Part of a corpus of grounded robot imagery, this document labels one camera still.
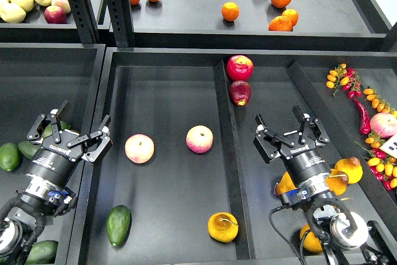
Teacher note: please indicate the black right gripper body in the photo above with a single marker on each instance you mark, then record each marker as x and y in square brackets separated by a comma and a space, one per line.
[303, 162]

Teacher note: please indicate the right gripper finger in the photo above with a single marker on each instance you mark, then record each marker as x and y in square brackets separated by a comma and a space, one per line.
[267, 142]
[307, 124]

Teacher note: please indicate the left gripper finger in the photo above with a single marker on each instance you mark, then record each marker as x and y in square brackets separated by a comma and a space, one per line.
[92, 147]
[53, 118]

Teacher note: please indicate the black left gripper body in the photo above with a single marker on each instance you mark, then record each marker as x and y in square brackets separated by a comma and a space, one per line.
[55, 162]

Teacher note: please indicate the dark green avocado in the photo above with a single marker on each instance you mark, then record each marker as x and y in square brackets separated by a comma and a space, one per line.
[118, 224]

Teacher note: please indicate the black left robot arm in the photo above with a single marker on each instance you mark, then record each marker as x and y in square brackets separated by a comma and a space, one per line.
[25, 216]

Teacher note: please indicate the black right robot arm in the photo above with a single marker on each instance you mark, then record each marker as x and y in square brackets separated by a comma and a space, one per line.
[336, 227]

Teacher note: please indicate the pink apple left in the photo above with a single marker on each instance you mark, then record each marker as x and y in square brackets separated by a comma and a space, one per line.
[139, 148]

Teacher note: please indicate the pink apple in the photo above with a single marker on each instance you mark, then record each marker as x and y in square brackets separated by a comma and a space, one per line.
[139, 148]
[199, 139]
[383, 124]

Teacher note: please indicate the black left tray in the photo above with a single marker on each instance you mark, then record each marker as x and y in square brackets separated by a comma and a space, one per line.
[39, 77]

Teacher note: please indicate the black tray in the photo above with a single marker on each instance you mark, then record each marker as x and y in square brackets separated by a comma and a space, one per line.
[39, 77]
[163, 94]

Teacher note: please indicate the dark red apple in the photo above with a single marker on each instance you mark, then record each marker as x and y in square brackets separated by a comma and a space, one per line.
[240, 92]

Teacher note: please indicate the cherry tomato bunch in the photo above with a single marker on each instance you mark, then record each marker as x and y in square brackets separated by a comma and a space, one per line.
[346, 79]

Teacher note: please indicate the red chili pepper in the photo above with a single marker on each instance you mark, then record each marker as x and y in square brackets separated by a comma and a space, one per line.
[364, 118]

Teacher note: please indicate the pink apple centre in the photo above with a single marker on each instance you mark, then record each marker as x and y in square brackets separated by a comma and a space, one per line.
[199, 139]

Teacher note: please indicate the bright red apple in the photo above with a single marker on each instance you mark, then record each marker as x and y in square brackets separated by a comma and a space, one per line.
[239, 68]

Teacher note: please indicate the pink apple right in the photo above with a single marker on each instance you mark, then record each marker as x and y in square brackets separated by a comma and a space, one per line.
[383, 124]

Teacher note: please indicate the black middle tray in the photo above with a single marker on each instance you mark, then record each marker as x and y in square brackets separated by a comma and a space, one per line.
[163, 94]

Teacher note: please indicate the black upper shelf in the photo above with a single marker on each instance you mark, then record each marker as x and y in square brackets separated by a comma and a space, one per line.
[330, 25]

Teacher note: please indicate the red apple on shelf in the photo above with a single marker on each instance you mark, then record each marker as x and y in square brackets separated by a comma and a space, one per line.
[55, 15]

